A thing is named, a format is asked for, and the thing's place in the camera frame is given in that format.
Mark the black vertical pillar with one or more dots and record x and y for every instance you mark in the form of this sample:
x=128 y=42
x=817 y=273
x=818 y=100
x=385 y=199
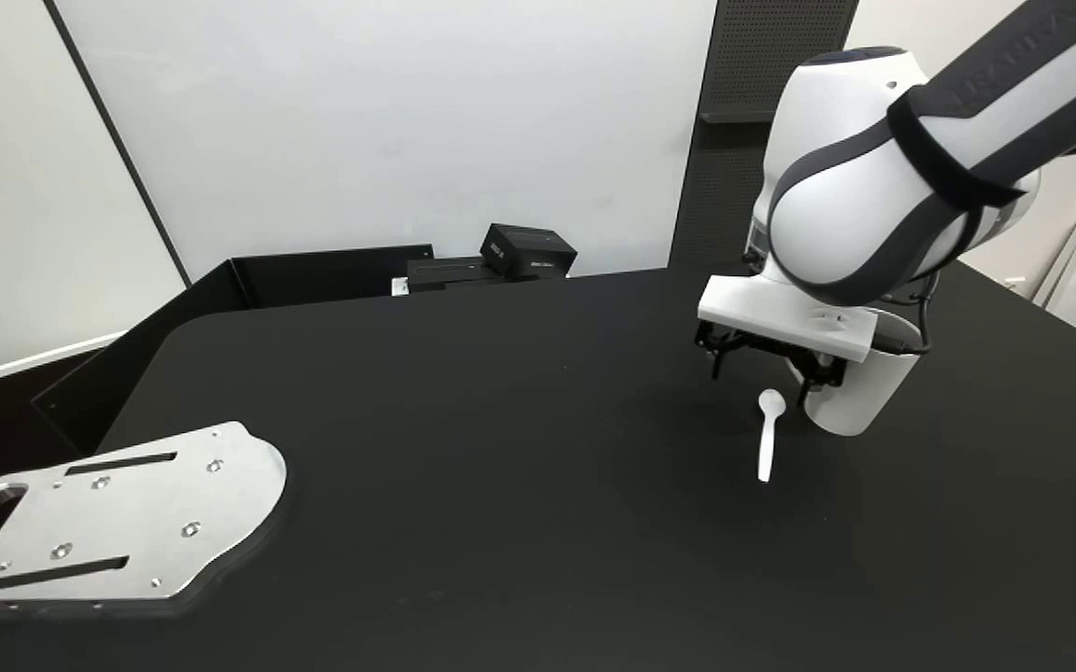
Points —
x=736 y=152

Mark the silver metal mounting plate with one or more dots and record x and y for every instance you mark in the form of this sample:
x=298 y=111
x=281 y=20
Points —
x=113 y=508

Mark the small black box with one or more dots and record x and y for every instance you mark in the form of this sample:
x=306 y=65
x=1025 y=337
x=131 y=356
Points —
x=527 y=249

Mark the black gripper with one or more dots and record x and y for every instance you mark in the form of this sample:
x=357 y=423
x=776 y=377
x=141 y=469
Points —
x=755 y=342

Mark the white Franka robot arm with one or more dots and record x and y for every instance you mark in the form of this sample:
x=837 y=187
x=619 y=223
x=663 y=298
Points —
x=914 y=163

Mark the white plastic spoon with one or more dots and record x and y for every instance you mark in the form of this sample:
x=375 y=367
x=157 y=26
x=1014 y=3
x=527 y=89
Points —
x=766 y=434

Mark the white glass wall panel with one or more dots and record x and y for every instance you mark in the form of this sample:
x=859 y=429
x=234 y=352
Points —
x=413 y=126

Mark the white ceramic cup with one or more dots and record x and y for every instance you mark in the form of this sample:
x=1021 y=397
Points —
x=859 y=392

